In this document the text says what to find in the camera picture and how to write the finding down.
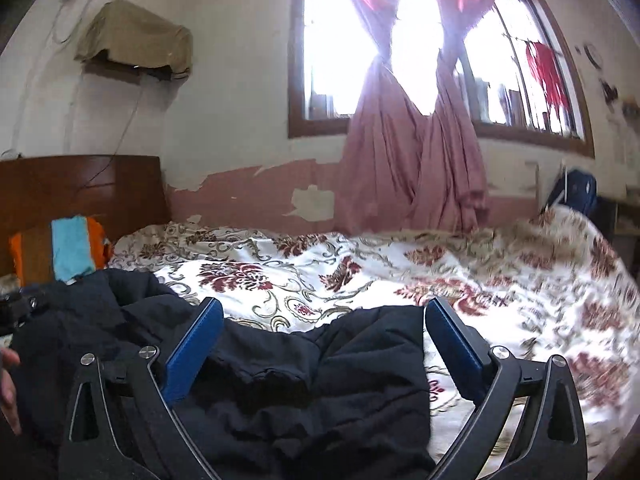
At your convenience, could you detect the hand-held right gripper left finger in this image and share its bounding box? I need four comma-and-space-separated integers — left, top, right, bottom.
59, 296, 225, 480

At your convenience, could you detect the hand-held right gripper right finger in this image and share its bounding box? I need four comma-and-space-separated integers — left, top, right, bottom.
425, 296, 588, 480

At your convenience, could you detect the dark navy jacket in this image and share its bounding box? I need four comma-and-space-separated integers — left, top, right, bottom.
10, 268, 436, 480

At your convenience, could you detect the person's left hand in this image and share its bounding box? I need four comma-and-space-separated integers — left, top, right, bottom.
0, 347, 22, 436

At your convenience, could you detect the striped orange blue pillow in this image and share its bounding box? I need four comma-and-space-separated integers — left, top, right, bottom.
9, 215, 113, 288

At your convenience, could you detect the floral bed quilt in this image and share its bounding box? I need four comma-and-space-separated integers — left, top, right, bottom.
107, 205, 640, 480

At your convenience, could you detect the wooden headboard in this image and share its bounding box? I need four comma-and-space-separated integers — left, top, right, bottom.
0, 155, 171, 281

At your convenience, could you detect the pink curtain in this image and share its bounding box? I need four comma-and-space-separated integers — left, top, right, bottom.
325, 0, 431, 235
412, 0, 508, 233

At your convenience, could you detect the blue backpack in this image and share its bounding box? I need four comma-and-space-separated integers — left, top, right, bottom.
545, 169, 598, 216

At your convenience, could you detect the wooden desk shelf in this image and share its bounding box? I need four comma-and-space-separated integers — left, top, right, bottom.
595, 195, 640, 246

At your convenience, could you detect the red hanging cloth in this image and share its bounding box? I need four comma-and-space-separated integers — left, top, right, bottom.
525, 40, 568, 111

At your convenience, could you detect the wooden framed window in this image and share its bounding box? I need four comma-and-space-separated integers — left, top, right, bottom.
287, 0, 596, 156

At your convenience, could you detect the black power cable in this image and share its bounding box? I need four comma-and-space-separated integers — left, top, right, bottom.
75, 75, 145, 191

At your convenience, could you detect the wall air conditioner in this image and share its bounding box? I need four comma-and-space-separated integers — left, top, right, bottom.
82, 57, 173, 81

